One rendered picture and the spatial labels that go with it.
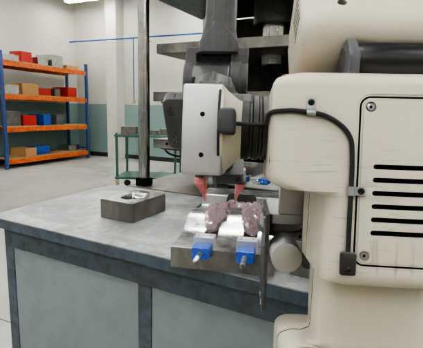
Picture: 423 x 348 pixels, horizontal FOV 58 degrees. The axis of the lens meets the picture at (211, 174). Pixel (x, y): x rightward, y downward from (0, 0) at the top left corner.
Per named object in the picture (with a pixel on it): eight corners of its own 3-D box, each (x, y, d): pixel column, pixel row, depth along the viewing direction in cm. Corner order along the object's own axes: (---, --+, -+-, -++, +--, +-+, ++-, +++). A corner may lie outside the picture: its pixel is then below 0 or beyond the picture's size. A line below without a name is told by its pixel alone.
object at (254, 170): (279, 201, 177) (281, 164, 174) (228, 195, 190) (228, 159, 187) (306, 184, 221) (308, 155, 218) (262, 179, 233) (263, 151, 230)
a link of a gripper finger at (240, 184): (214, 190, 93) (214, 158, 87) (244, 192, 92) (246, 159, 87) (212, 208, 87) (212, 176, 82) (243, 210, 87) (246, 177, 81)
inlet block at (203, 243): (205, 275, 86) (205, 252, 85) (183, 272, 87) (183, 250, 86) (215, 253, 99) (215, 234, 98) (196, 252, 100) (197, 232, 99)
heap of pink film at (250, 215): (263, 237, 103) (263, 209, 102) (199, 232, 107) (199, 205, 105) (267, 213, 129) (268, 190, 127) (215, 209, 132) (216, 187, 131)
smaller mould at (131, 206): (132, 223, 133) (132, 204, 132) (100, 217, 140) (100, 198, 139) (165, 210, 151) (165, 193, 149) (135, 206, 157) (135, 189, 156)
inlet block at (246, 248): (252, 279, 84) (253, 256, 83) (230, 277, 85) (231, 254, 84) (257, 257, 97) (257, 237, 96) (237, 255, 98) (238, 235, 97)
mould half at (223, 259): (273, 277, 92) (275, 233, 91) (170, 266, 97) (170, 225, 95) (277, 220, 141) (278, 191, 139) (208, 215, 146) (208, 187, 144)
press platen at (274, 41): (380, 40, 152) (381, 27, 152) (156, 53, 203) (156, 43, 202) (390, 62, 214) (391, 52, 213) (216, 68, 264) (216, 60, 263)
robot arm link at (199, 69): (190, 82, 55) (227, 83, 54) (197, 47, 62) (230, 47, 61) (194, 132, 61) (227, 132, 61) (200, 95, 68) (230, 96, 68)
